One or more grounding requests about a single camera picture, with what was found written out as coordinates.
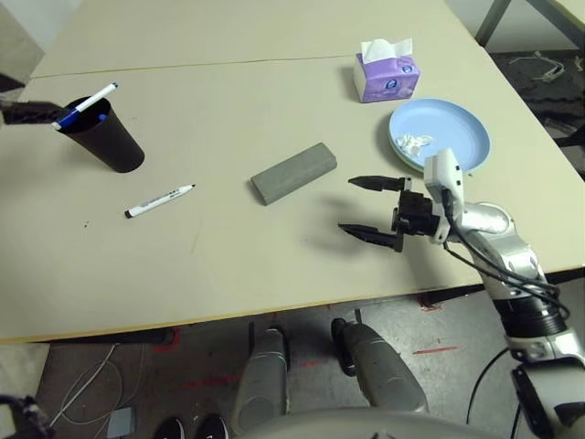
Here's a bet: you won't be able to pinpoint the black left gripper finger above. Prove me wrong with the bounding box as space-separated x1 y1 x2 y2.
2 112 63 126
0 101 65 115

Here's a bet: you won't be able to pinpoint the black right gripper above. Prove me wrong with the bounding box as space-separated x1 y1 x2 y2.
337 175 436 253

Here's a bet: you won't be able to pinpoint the white pen blue cap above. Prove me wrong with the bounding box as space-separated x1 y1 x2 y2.
51 82 119 131

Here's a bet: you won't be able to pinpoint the white tissue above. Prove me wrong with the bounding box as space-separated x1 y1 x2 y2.
395 133 435 155

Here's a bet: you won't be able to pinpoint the grey glasses case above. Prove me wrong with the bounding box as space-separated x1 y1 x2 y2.
250 142 338 207

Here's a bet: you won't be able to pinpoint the light green plate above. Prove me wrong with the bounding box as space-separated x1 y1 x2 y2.
388 136 427 174

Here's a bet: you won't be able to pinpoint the black plastic cup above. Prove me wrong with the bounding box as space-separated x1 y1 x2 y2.
55 95 146 175

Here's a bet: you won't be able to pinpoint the light blue plate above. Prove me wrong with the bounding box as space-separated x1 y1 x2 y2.
388 97 492 174

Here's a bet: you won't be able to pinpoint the black table foot bar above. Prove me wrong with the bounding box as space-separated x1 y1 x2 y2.
49 327 177 347
420 269 585 307

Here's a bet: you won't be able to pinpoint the purple tissue pack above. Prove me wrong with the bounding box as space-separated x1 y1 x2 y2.
352 37 420 104

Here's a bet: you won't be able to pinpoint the white whiteboard marker black tip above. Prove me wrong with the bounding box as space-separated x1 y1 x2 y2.
124 183 197 220

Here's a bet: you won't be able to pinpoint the grey robot right leg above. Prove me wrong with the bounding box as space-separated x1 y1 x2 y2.
331 315 430 412

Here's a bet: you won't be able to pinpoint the grey robot leg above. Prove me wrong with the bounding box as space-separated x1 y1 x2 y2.
232 319 292 431
331 315 430 412

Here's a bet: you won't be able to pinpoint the dark textured floor mat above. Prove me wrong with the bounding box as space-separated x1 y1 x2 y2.
488 52 585 147

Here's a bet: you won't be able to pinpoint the grey robot left leg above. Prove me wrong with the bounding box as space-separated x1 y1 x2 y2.
232 319 292 431

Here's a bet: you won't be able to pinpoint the grey robot torso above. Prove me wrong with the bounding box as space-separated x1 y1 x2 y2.
241 409 499 439

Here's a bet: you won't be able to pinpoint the white safety glasses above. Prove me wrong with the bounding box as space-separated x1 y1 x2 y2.
509 52 568 84

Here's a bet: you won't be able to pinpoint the black shoe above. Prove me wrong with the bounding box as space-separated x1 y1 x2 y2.
194 412 229 439
153 414 186 439

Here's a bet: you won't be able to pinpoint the grey foot pedal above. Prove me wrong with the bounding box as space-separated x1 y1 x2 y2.
108 408 137 438

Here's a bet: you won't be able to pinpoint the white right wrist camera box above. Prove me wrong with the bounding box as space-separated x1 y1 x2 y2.
422 148 467 243

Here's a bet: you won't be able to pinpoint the neighbouring table with metal frame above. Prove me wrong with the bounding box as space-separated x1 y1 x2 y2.
474 0 585 51

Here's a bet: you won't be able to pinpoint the thin white floor cable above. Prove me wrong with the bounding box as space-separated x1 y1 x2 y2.
49 342 124 426

